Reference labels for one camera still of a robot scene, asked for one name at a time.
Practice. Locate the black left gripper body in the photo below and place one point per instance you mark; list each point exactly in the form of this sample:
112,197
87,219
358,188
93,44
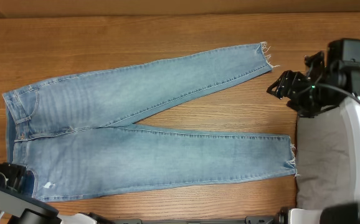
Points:
7,176

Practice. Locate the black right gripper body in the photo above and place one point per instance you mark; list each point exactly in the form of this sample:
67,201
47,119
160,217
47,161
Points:
311,101

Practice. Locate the light blue denim jeans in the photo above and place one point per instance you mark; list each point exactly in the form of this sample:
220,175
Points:
79,136

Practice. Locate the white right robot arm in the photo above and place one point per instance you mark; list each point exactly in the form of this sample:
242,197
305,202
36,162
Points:
346,212

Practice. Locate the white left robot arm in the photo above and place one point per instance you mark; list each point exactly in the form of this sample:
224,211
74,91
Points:
27,210

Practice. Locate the grey folded garment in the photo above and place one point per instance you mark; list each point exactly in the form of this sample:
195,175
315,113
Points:
325,161

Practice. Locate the brown cardboard back panel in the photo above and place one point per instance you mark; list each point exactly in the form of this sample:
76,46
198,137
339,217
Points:
72,8

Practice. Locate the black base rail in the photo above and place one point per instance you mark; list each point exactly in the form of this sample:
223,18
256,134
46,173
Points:
266,219

